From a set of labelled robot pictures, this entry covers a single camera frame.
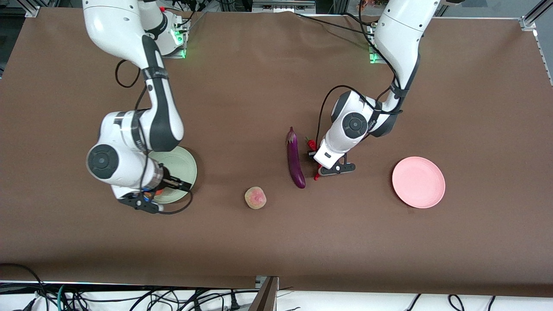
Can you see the brown table cover sheet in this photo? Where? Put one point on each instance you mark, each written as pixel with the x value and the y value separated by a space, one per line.
pixel 276 242

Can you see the aluminium frame corner profile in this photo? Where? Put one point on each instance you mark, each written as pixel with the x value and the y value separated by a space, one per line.
pixel 535 15

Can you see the aluminium table frame post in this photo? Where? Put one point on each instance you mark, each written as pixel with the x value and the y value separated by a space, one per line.
pixel 265 293

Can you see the small aluminium corner bracket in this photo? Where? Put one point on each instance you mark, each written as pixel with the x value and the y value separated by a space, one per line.
pixel 32 11

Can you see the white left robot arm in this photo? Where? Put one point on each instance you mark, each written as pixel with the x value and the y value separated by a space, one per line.
pixel 397 34

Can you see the orange background object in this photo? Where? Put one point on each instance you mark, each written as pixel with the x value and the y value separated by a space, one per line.
pixel 365 5

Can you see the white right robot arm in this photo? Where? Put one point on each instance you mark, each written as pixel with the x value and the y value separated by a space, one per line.
pixel 112 30

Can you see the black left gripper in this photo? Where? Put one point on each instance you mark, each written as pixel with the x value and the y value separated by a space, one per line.
pixel 311 152

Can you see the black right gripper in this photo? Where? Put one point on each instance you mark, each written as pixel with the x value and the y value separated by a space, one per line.
pixel 171 182

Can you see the grey metal equipment box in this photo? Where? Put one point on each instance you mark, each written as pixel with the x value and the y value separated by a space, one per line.
pixel 283 6

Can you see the long purple eggplant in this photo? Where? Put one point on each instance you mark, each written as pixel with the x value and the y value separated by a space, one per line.
pixel 295 164

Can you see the red pomegranate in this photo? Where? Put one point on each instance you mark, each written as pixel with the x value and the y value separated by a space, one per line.
pixel 159 192

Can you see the red chili pepper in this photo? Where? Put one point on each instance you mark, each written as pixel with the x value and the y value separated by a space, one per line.
pixel 310 143

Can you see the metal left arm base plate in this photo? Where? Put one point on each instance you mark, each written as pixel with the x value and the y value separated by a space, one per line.
pixel 372 59

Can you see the light green round plate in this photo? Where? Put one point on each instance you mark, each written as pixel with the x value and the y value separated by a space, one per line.
pixel 183 164

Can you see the pale pink peach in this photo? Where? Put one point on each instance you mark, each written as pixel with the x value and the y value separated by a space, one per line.
pixel 255 198

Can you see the pink round plate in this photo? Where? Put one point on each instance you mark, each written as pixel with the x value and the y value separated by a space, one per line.
pixel 418 182

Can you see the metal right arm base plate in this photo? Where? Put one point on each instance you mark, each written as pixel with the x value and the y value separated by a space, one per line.
pixel 179 52

